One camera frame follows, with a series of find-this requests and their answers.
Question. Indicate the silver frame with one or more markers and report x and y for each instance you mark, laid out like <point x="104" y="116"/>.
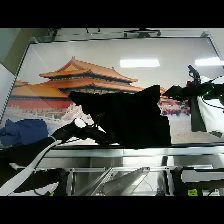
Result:
<point x="126" y="180"/>

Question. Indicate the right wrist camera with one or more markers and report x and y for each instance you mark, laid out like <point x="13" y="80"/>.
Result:
<point x="194" y="73"/>

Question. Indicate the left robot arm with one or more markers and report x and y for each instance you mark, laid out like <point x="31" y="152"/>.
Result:
<point x="23" y="155"/>

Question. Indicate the black garment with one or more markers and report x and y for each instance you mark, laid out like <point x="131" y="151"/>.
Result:
<point x="130" y="116"/>

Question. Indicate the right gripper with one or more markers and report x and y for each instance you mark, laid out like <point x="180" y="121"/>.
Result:
<point x="176" y="92"/>

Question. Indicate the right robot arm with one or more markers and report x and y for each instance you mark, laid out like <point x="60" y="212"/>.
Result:
<point x="196" y="116"/>

